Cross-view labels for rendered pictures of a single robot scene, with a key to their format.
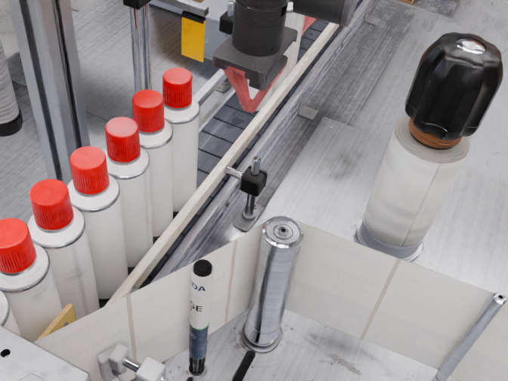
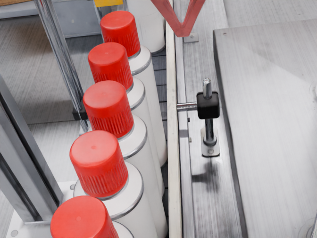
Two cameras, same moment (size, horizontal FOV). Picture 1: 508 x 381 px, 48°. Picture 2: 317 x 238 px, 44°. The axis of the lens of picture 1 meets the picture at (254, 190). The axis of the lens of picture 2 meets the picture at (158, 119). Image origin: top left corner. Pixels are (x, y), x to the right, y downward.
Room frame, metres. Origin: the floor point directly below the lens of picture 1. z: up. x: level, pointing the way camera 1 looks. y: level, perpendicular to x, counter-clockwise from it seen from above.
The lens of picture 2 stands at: (0.19, 0.15, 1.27)
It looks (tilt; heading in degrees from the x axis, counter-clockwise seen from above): 45 degrees down; 348
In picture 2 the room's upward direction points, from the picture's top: 10 degrees counter-clockwise
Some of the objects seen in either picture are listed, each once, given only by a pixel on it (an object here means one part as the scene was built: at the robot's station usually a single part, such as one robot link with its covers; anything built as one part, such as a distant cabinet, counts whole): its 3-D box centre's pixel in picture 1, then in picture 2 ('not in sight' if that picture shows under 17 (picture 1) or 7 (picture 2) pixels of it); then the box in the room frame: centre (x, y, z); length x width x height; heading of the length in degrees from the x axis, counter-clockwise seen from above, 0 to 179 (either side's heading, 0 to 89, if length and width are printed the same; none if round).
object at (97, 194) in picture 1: (98, 227); (123, 227); (0.37, 0.16, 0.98); 0.05 x 0.05 x 0.20
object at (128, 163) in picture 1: (128, 196); (128, 176); (0.42, 0.14, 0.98); 0.05 x 0.05 x 0.20
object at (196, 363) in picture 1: (199, 323); not in sight; (0.28, 0.03, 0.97); 0.02 x 0.02 x 0.19
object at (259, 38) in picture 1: (258, 27); not in sight; (0.57, 0.02, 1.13); 0.10 x 0.07 x 0.07; 161
